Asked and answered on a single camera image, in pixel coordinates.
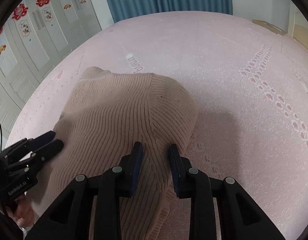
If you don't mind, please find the pink patterned bed sheet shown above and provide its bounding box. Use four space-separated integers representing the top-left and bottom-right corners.
8 11 308 239

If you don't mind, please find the peach knit sweater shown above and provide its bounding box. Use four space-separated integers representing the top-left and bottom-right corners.
27 67 198 239

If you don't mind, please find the cream wooden headboard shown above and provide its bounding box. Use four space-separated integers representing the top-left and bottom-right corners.
288 2 308 50

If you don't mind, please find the person's left hand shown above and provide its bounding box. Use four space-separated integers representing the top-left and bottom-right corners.
12 194 35 228

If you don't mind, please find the white wardrobe with red decals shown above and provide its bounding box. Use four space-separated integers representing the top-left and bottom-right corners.
0 0 113 140

